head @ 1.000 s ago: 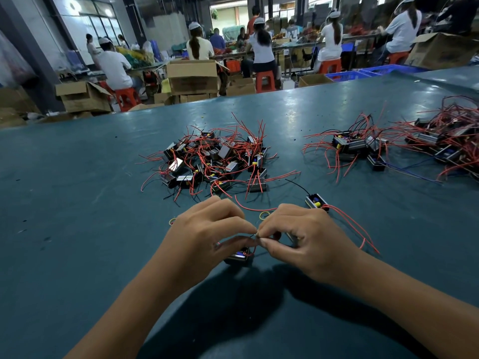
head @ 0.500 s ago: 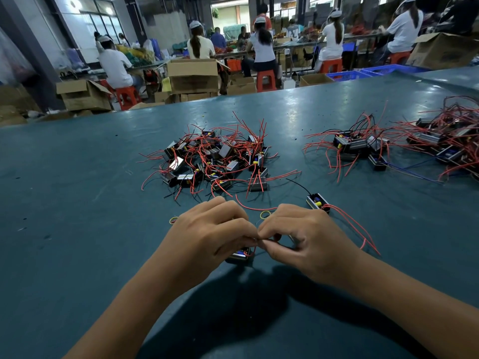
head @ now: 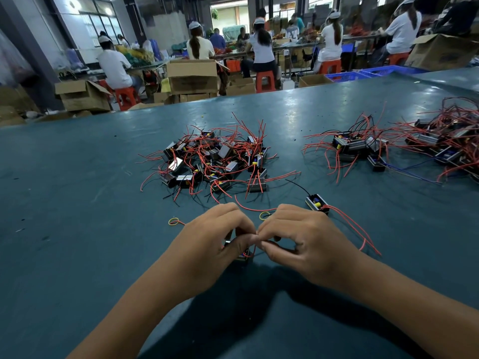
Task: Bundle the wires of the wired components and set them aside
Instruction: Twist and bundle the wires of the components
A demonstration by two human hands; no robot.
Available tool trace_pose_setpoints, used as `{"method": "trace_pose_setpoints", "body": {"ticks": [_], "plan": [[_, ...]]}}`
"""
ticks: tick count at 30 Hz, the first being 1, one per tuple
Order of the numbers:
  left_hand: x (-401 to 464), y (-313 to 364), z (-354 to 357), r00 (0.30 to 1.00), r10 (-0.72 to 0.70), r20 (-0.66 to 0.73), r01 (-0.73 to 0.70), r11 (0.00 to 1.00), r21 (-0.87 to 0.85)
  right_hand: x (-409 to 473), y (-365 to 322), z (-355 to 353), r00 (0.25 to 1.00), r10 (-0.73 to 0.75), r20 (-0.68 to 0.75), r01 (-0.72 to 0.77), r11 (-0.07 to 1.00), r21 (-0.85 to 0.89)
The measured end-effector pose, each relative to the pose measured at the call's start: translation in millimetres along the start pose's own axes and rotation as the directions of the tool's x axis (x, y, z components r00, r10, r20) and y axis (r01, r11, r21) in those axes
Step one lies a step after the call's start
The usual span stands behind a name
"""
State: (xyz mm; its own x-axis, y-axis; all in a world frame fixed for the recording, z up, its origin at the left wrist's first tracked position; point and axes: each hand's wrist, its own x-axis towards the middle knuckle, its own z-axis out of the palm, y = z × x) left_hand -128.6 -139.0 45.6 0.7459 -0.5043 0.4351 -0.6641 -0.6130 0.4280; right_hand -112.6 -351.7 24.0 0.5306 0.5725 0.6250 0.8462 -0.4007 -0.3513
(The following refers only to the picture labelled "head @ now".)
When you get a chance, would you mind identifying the person's right hand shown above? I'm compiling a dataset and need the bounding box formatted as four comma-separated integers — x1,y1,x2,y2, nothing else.
254,204,368,292

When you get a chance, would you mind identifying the person's left hand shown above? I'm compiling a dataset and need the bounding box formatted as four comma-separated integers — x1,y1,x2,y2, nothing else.
163,203,257,300

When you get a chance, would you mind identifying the central pile of wired modules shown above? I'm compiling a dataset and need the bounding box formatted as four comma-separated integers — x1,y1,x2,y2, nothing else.
140,114,300,214

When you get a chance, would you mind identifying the person's left forearm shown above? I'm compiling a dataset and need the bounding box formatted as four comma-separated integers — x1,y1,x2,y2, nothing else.
67,276,192,359

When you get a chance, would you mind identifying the person's right forearm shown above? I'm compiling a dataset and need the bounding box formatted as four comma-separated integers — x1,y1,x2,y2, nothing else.
348,261,479,359

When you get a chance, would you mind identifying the shallow cardboard box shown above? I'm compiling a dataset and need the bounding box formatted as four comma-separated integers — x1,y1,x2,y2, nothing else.
298,74,335,87

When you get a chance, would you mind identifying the low cardboard box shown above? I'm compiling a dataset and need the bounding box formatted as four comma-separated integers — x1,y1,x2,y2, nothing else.
225,77,256,96

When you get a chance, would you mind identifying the large closed cardboard box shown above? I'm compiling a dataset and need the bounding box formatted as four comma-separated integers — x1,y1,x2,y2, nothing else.
166,60,219,95

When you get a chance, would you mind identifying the blue plastic crate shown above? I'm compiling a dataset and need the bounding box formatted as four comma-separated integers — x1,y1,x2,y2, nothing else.
359,65,429,77
325,71,375,82

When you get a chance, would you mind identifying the open cardboard box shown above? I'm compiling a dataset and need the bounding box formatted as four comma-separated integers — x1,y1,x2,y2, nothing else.
54,79,113,112

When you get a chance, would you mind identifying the tilted cardboard box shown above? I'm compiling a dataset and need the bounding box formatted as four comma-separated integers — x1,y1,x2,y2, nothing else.
406,33,479,72

